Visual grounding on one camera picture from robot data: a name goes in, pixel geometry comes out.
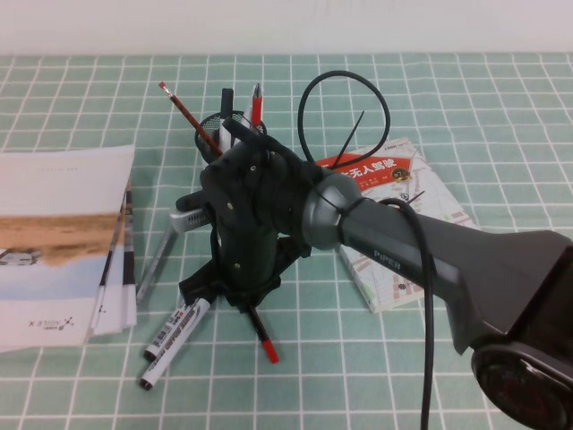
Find brochure with beach photo cover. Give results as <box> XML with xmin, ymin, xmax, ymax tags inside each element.
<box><xmin>0</xmin><ymin>143</ymin><xmax>136</xmax><ymax>355</ymax></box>

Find stacked white brochures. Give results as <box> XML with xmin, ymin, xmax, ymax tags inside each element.
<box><xmin>87</xmin><ymin>178</ymin><xmax>138</xmax><ymax>337</ymax></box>

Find whiteboard marker with black cap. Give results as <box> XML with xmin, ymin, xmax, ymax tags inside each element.
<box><xmin>141</xmin><ymin>299</ymin><xmax>187</xmax><ymax>363</ymax></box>
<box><xmin>138</xmin><ymin>297</ymin><xmax>211</xmax><ymax>390</ymax></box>

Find black cable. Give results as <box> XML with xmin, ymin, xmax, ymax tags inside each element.
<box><xmin>382</xmin><ymin>198</ymin><xmax>436</xmax><ymax>430</ymax></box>

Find book with red car cover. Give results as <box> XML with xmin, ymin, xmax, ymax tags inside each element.
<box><xmin>312</xmin><ymin>136</ymin><xmax>483</xmax><ymax>314</ymax></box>

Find black zip tie loop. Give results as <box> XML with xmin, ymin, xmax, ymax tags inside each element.
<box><xmin>297</xmin><ymin>70</ymin><xmax>391</xmax><ymax>171</ymax></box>

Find black pen with red cap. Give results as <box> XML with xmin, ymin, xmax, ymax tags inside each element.
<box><xmin>244</xmin><ymin>302</ymin><xmax>280</xmax><ymax>364</ymax></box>

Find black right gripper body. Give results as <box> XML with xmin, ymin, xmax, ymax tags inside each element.
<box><xmin>178</xmin><ymin>136</ymin><xmax>321</xmax><ymax>308</ymax></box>

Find white ballpoint pen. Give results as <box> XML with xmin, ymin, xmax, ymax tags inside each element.
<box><xmin>230</xmin><ymin>106</ymin><xmax>254</xmax><ymax>149</ymax></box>

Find white marker with black cap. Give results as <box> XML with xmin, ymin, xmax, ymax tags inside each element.
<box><xmin>219</xmin><ymin>88</ymin><xmax>235</xmax><ymax>149</ymax></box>

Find black mesh pen holder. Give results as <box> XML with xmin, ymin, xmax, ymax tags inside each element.
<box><xmin>193</xmin><ymin>111</ymin><xmax>269</xmax><ymax>178</ymax></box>

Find red gel pen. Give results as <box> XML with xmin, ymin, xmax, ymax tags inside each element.
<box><xmin>250</xmin><ymin>82</ymin><xmax>264</xmax><ymax>132</ymax></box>

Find green checked tablecloth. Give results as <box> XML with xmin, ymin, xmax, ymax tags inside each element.
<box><xmin>0</xmin><ymin>52</ymin><xmax>573</xmax><ymax>430</ymax></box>

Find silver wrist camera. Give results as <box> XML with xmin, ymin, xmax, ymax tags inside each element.
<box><xmin>168</xmin><ymin>206</ymin><xmax>216</xmax><ymax>235</ymax></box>

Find red striped pencil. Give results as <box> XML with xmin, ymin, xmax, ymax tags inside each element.
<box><xmin>158</xmin><ymin>81</ymin><xmax>224</xmax><ymax>158</ymax></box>

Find grey translucent pen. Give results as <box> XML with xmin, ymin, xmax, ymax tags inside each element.
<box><xmin>135</xmin><ymin>223</ymin><xmax>176</xmax><ymax>305</ymax></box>

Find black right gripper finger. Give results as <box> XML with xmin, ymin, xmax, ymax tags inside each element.
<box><xmin>248</xmin><ymin>287</ymin><xmax>272</xmax><ymax>311</ymax></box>
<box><xmin>226</xmin><ymin>291</ymin><xmax>251</xmax><ymax>314</ymax></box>

